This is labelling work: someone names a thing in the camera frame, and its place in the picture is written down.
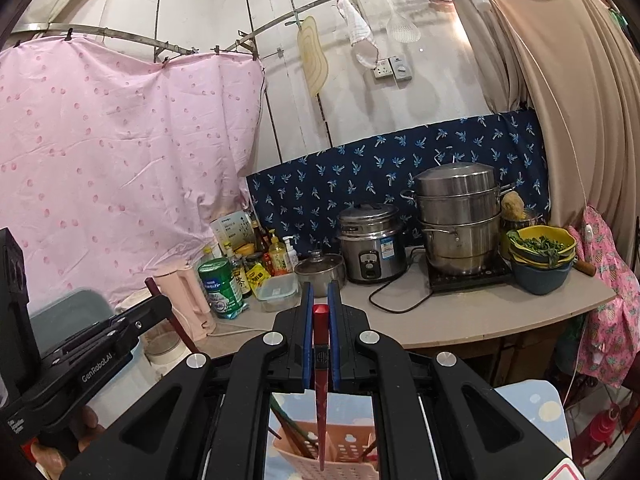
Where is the bright red black-band chopstick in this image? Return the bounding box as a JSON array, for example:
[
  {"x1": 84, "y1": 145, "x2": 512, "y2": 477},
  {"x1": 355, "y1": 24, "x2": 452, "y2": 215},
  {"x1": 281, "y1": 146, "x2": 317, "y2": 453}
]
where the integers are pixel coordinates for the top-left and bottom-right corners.
[{"x1": 312, "y1": 304, "x2": 330, "y2": 470}]

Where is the brown chopstick gold band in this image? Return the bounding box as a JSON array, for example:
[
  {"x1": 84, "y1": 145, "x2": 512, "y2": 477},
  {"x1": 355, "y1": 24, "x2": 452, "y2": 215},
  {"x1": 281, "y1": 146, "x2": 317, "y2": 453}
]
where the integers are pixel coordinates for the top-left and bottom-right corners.
[{"x1": 269, "y1": 396, "x2": 318, "y2": 460}]

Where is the green chopstick gold band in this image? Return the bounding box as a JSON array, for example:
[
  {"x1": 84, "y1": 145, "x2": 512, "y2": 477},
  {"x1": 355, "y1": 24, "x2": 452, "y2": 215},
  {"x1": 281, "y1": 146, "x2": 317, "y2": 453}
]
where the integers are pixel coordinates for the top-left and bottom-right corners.
[{"x1": 270, "y1": 396, "x2": 305, "y2": 444}]

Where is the dark red chopstick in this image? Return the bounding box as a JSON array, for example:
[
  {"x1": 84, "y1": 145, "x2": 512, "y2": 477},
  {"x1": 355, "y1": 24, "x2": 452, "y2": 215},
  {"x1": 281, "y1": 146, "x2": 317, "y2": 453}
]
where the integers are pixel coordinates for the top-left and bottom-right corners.
[{"x1": 144, "y1": 278, "x2": 198, "y2": 353}]

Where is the person's left hand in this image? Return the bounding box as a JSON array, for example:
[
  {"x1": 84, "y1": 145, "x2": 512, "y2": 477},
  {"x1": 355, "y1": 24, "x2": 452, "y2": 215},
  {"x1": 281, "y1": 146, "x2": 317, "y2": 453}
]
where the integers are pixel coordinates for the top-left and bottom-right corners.
[{"x1": 30, "y1": 405, "x2": 105, "y2": 479}]

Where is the small steel lidded pot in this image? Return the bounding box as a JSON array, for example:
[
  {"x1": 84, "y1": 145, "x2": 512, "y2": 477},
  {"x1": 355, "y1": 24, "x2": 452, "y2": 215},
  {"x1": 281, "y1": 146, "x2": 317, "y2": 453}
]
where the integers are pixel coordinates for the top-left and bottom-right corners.
[{"x1": 294, "y1": 249, "x2": 346, "y2": 298}]

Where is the clear food container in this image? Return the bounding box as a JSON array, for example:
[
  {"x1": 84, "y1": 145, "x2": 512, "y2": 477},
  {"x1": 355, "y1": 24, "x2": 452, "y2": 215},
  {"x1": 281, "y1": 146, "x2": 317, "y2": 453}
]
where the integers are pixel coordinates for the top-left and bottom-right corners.
[{"x1": 255, "y1": 274, "x2": 300, "y2": 312}]

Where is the silver rice cooker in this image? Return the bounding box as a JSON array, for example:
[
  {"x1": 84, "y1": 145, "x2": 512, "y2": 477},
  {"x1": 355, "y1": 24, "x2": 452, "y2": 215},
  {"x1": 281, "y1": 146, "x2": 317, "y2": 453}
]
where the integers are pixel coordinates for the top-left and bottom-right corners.
[{"x1": 337, "y1": 203, "x2": 407, "y2": 284}]

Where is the yellow oil bottle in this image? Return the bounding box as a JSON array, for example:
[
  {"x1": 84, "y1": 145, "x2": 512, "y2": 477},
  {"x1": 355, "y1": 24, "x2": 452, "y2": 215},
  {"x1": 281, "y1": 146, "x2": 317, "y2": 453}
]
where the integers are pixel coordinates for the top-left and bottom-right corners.
[{"x1": 269, "y1": 230, "x2": 292, "y2": 275}]

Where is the yellow snack packet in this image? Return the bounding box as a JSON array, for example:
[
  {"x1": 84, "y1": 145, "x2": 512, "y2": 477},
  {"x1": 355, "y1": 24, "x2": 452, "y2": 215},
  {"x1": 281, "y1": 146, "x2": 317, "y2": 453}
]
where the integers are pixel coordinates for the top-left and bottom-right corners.
[{"x1": 246, "y1": 261, "x2": 271, "y2": 295}]

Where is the wooden counter shelf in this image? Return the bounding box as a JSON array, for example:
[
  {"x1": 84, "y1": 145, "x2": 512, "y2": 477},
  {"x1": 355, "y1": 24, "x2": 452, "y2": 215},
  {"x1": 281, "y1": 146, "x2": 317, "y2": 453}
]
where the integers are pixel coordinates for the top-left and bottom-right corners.
[{"x1": 188, "y1": 253, "x2": 618, "y2": 361}]

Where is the white dish rack blue lid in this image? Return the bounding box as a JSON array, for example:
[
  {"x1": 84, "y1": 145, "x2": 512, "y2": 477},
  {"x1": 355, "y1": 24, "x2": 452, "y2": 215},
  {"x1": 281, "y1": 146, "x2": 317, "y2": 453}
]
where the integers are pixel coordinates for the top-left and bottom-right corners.
[{"x1": 30, "y1": 289, "x2": 157, "y2": 428}]

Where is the green milk powder can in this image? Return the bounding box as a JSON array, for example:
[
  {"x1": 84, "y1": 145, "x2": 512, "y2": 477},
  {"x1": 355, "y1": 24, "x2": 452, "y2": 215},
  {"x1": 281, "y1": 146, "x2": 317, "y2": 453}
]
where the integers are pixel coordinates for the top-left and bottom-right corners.
[{"x1": 198, "y1": 258, "x2": 245, "y2": 320}]

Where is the navy floral backsplash cloth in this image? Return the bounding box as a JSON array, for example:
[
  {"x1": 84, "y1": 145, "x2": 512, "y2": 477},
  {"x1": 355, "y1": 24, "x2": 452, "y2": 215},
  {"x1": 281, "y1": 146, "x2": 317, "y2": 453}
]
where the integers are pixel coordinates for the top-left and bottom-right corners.
[{"x1": 247, "y1": 108, "x2": 551, "y2": 255}]

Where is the pink electric kettle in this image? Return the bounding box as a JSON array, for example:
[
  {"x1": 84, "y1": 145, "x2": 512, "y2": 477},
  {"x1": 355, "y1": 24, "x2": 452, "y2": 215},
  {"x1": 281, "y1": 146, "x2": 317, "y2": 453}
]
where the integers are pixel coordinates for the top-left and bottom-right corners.
[{"x1": 153, "y1": 260, "x2": 216, "y2": 341}]

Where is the white blender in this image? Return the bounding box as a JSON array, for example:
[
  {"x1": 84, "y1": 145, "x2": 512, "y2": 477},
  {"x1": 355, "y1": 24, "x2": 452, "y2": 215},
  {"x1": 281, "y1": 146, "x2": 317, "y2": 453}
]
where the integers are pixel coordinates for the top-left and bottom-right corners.
[{"x1": 141, "y1": 330, "x2": 189, "y2": 377}]

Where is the pink perforated utensil basket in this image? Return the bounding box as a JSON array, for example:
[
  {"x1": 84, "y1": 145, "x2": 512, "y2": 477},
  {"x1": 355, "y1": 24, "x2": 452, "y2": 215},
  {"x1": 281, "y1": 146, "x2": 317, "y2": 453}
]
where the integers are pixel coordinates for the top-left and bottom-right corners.
[{"x1": 271, "y1": 420, "x2": 380, "y2": 479}]

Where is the large steel steamer pot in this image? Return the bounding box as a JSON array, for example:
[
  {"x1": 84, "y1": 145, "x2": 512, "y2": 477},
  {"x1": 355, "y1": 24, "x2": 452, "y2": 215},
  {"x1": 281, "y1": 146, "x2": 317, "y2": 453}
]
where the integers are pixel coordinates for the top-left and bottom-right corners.
[{"x1": 400, "y1": 162, "x2": 514, "y2": 274}]

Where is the black induction cooker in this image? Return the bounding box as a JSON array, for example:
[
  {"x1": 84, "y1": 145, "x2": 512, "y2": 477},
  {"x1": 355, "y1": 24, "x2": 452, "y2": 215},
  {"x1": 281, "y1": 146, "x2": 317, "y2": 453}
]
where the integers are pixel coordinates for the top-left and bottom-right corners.
[{"x1": 426, "y1": 254, "x2": 512, "y2": 294}]

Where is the dark blue plastic basin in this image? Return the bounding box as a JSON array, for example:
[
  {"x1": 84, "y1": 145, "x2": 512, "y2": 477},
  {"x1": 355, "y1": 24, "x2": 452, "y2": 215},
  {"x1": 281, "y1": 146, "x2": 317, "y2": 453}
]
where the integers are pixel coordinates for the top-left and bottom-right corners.
[{"x1": 511, "y1": 260, "x2": 572, "y2": 296}]

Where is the yellow colander with greens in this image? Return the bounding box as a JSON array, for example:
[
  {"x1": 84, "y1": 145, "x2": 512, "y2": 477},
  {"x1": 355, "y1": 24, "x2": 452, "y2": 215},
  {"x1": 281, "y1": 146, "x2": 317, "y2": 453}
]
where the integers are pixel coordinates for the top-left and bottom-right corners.
[{"x1": 506, "y1": 224, "x2": 577, "y2": 269}]

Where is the hanging cutting board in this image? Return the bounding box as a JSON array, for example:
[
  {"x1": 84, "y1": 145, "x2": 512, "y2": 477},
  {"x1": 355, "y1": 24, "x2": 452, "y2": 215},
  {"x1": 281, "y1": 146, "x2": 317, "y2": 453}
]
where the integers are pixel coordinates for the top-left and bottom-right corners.
[{"x1": 297, "y1": 15, "x2": 329, "y2": 98}]

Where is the pink dotted curtain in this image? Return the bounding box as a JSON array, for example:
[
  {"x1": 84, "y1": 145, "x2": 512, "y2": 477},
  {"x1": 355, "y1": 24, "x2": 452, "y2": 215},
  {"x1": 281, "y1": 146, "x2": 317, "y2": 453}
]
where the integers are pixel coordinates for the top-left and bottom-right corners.
[{"x1": 1, "y1": 37, "x2": 266, "y2": 312}]

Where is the blue planet-print tablecloth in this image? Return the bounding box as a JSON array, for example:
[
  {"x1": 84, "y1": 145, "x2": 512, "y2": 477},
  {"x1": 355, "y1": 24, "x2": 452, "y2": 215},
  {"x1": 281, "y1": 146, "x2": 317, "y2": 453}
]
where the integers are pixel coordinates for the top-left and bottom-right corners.
[{"x1": 264, "y1": 379, "x2": 572, "y2": 479}]

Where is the hanging white cloth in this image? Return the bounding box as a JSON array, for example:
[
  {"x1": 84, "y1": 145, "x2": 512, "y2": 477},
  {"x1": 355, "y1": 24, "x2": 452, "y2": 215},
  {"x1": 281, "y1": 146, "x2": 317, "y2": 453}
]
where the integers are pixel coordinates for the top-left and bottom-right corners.
[{"x1": 336, "y1": 0, "x2": 380, "y2": 70}]

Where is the pink floral apron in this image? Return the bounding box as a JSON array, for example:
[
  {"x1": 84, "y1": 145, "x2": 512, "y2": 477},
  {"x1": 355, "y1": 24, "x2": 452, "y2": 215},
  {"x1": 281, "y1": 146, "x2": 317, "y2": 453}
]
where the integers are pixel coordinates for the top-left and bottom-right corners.
[{"x1": 569, "y1": 204, "x2": 640, "y2": 388}]

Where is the beige hanging curtain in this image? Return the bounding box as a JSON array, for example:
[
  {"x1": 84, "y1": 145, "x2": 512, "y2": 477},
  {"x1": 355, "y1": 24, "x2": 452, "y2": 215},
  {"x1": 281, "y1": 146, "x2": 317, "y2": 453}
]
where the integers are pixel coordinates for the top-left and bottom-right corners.
[{"x1": 452, "y1": 0, "x2": 639, "y2": 259}]

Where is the wall power socket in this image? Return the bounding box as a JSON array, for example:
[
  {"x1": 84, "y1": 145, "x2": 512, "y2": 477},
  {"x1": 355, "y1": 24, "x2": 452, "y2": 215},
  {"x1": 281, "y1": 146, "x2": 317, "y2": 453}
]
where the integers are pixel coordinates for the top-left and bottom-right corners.
[{"x1": 372, "y1": 55, "x2": 413, "y2": 82}]

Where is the hanging wire skimmer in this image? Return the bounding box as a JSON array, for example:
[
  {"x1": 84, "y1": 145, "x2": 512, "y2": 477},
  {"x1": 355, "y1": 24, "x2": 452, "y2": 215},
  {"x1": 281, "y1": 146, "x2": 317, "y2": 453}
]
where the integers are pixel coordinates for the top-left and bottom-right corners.
[{"x1": 386, "y1": 0, "x2": 422, "y2": 44}]

